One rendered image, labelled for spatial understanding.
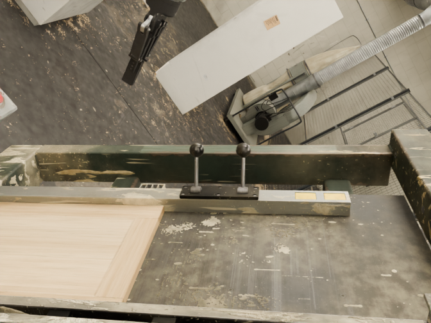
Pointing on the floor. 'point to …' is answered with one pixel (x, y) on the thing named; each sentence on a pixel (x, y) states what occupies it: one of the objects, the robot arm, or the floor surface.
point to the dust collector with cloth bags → (280, 98)
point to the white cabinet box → (242, 47)
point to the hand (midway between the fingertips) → (133, 70)
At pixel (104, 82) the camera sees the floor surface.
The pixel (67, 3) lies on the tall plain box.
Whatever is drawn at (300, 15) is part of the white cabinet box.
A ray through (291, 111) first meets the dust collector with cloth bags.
